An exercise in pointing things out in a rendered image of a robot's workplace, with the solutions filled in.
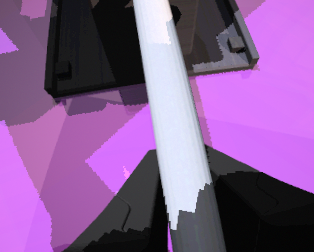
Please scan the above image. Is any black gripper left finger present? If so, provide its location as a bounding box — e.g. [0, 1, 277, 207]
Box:
[62, 148, 168, 252]

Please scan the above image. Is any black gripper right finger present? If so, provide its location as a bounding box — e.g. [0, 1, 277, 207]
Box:
[204, 143, 314, 252]

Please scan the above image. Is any silver metal shaft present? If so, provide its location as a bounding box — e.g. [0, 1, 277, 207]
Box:
[133, 0, 227, 252]

